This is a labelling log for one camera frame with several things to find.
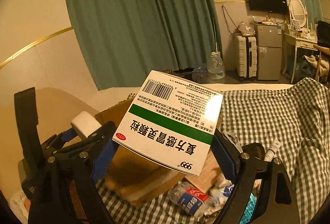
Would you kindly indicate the white green medicine box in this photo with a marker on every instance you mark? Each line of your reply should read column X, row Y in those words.
column 171, row 122

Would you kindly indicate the white hair dryer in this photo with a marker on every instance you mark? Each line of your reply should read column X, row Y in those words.
column 85, row 125

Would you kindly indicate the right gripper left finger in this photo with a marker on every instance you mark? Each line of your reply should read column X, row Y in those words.
column 67, row 191

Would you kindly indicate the brown cardboard box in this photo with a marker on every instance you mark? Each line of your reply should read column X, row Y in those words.
column 137, row 180

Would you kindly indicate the silver mini fridge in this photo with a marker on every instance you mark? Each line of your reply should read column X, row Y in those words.
column 269, row 52

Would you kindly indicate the crushed plastic water bottle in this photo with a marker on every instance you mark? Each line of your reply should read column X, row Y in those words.
column 195, row 202

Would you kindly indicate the large clear water bottle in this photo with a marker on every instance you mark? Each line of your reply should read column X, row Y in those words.
column 215, row 68

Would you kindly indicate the oval vanity mirror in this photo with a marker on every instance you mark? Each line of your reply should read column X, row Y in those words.
column 299, row 15

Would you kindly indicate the white suitcase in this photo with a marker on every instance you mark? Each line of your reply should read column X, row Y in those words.
column 246, row 56

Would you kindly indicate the white cream tube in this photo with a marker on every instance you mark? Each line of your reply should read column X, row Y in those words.
column 272, row 150

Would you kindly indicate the white dressing table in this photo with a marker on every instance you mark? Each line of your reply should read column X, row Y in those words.
column 297, row 43

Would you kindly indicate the green checkered bed cover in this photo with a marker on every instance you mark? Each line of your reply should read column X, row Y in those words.
column 297, row 116

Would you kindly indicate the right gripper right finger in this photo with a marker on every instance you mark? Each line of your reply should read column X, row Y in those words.
column 276, row 202

